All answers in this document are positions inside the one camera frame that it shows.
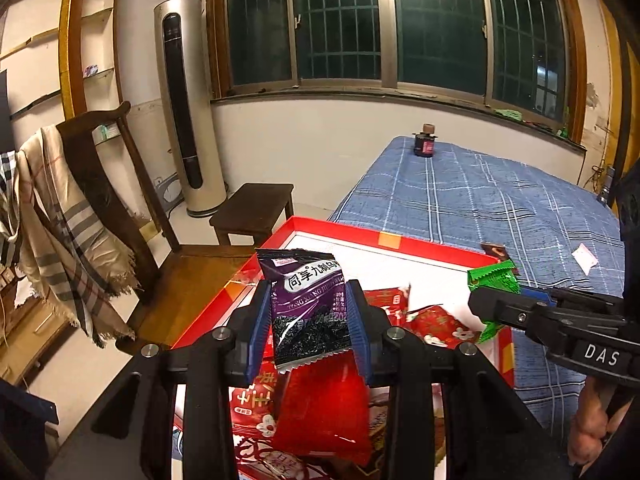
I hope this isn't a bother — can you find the dark wooden chair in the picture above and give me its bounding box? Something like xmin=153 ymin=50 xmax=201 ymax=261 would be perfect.
xmin=55 ymin=101 xmax=256 ymax=356

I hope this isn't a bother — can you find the glossy plain red snack packet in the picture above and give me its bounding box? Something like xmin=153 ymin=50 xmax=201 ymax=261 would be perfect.
xmin=270 ymin=350 xmax=373 ymax=466

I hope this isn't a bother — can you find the small dark bottle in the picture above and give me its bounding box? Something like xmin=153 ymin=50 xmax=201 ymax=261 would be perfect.
xmin=412 ymin=122 xmax=438 ymax=158

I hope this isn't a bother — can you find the dark wooden stool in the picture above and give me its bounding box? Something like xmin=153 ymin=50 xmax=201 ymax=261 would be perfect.
xmin=209 ymin=183 xmax=295 ymax=247

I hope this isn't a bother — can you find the silver tower air conditioner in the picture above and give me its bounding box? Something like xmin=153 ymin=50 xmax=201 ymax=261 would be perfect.
xmin=152 ymin=0 xmax=228 ymax=218

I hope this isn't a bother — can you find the beige striped scarf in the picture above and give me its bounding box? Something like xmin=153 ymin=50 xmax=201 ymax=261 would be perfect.
xmin=15 ymin=125 xmax=138 ymax=348

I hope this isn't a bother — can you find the wooden framed window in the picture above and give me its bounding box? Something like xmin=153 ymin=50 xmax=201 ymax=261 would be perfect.
xmin=206 ymin=0 xmax=588 ymax=136

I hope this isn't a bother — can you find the blue plaid blanket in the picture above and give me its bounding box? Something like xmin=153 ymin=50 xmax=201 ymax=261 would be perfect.
xmin=327 ymin=135 xmax=623 ymax=403

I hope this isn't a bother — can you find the red snack packet fine print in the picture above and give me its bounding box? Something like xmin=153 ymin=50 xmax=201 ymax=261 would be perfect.
xmin=362 ymin=285 xmax=413 ymax=326

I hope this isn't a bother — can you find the red flower snack packet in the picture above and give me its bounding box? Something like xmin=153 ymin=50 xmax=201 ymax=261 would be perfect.
xmin=227 ymin=370 xmax=281 ymax=436
xmin=410 ymin=304 xmax=481 ymax=348

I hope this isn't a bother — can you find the white snack packet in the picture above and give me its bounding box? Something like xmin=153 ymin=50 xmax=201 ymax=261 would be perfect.
xmin=571 ymin=242 xmax=598 ymax=267

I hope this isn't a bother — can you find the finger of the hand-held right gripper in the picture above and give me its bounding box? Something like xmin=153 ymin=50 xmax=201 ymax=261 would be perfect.
xmin=468 ymin=287 xmax=551 ymax=338
xmin=520 ymin=285 xmax=626 ymax=318

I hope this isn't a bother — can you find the dark purple snack packet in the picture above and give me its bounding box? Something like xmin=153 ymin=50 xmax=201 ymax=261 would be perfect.
xmin=256 ymin=248 xmax=351 ymax=373

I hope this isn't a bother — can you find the person's right hand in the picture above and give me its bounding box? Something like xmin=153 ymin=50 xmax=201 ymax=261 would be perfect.
xmin=570 ymin=377 xmax=628 ymax=468

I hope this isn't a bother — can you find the checked cloth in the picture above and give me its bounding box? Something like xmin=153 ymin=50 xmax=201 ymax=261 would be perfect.
xmin=0 ymin=150 xmax=23 ymax=271

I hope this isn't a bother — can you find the red box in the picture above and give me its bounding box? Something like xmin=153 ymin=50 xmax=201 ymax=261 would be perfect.
xmin=170 ymin=216 xmax=516 ymax=480

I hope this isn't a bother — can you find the wooden wall shelf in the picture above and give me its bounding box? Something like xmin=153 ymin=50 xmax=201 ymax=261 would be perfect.
xmin=0 ymin=0 xmax=121 ymax=121

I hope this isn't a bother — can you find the person's dark clothing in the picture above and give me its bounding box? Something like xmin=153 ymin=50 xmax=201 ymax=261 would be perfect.
xmin=612 ymin=160 xmax=640 ymax=321

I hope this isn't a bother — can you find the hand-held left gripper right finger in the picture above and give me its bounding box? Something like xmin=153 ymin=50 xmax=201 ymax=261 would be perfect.
xmin=345 ymin=280 xmax=546 ymax=480

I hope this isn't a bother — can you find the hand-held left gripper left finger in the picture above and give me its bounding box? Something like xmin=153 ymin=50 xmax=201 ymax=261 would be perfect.
xmin=92 ymin=280 xmax=273 ymax=480

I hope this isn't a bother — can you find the green snack packet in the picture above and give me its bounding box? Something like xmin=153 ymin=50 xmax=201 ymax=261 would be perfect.
xmin=467 ymin=259 xmax=521 ymax=345

